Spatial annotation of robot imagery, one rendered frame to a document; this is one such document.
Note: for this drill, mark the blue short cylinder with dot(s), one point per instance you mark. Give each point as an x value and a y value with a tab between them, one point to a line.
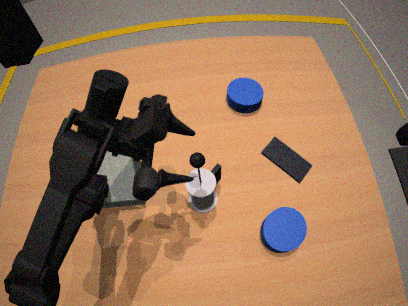
244	95
283	230

